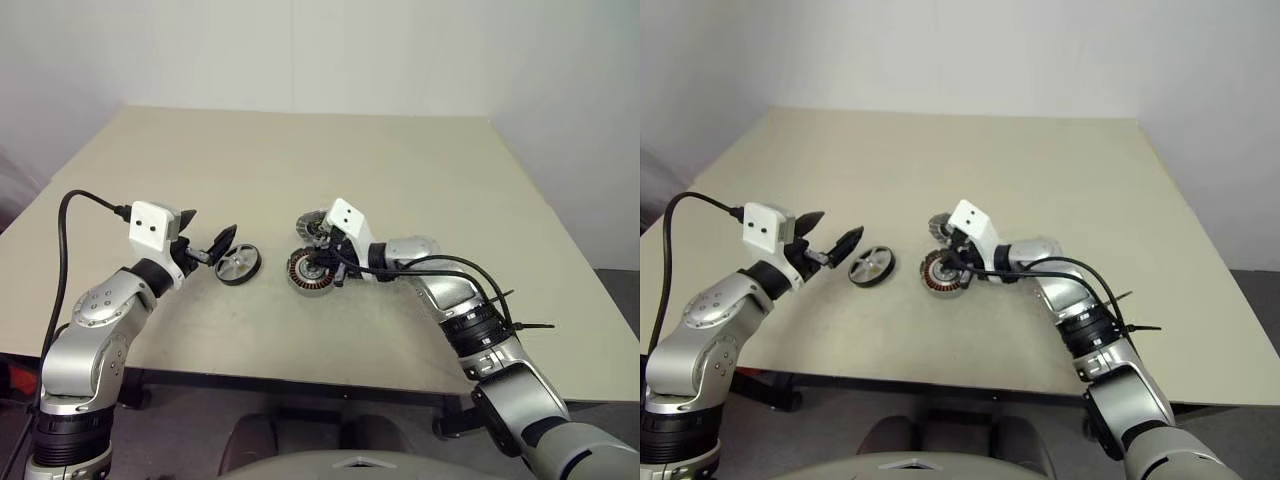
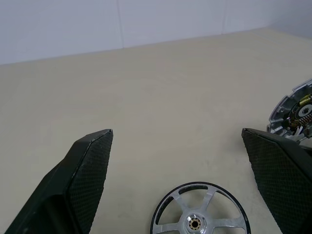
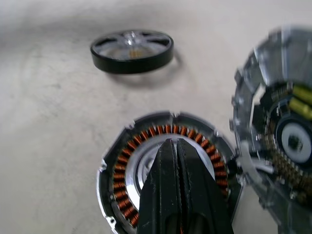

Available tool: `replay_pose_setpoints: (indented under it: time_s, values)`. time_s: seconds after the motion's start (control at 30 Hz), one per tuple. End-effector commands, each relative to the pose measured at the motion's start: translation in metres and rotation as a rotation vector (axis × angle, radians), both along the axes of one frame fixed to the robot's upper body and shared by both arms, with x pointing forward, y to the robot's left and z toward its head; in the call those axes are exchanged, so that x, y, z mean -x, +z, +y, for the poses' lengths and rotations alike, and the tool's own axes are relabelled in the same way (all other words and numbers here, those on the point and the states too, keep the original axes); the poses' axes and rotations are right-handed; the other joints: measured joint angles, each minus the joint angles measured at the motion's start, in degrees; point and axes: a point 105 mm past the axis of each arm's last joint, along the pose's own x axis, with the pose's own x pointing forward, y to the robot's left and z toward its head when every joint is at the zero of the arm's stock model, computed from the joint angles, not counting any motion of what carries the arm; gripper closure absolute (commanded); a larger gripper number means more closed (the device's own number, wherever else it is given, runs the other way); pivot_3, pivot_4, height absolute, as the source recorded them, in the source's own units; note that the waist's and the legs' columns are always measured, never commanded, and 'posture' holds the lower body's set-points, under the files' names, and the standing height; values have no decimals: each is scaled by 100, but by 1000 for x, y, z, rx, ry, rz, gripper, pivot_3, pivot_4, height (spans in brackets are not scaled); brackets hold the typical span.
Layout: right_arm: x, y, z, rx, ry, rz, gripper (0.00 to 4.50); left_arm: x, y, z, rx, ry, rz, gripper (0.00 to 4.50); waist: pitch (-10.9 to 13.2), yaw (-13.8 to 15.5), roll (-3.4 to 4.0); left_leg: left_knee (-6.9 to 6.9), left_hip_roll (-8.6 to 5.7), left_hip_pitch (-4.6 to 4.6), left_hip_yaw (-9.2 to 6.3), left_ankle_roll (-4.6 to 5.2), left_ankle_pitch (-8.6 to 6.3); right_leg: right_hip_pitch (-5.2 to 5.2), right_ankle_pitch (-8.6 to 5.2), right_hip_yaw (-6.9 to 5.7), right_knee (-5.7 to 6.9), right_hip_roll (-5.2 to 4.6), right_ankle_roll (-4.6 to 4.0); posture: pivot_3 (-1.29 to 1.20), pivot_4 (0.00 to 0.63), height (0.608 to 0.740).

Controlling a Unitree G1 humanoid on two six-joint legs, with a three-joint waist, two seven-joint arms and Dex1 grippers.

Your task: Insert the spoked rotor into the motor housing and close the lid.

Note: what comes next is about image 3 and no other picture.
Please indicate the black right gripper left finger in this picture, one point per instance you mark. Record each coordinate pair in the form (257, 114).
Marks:
(161, 195)

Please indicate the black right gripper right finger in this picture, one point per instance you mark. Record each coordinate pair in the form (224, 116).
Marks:
(202, 200)

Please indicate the motor housing with copper windings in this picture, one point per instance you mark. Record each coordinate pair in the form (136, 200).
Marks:
(122, 195)

